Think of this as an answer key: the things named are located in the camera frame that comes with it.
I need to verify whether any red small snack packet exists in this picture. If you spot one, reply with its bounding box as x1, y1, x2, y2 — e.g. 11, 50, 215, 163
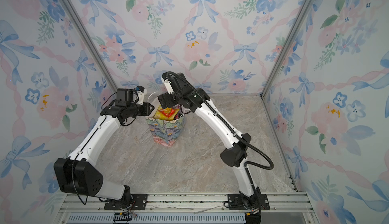
159, 108, 179, 120

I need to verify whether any yellow snack packet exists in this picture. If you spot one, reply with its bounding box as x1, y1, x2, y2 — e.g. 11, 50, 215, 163
154, 106, 170, 121

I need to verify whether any floral paper gift bag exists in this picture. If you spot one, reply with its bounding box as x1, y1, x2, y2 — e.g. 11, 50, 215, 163
145, 92, 185, 148

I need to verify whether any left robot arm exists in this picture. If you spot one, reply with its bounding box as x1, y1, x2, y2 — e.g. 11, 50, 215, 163
54, 85, 154, 205

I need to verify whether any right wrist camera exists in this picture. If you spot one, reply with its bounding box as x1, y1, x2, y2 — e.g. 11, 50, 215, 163
161, 72, 174, 94

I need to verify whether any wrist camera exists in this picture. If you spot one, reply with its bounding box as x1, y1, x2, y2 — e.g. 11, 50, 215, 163
135, 85, 147, 105
161, 72, 174, 94

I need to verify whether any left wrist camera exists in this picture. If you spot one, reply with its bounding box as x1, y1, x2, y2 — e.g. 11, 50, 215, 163
135, 85, 147, 105

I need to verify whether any right corner aluminium post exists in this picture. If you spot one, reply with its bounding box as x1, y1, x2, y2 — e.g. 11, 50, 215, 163
261, 0, 323, 98

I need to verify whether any corner aluminium post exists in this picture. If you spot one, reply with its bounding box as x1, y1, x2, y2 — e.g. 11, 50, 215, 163
59, 0, 118, 92
261, 0, 323, 98

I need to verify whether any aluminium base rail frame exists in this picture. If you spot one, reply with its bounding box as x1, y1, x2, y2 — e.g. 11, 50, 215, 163
54, 192, 319, 224

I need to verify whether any black corrugated cable conduit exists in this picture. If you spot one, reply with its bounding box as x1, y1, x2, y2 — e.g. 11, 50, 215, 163
162, 71, 275, 170

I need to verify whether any left corner aluminium post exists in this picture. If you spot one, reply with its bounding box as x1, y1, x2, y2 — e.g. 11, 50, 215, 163
59, 0, 118, 92

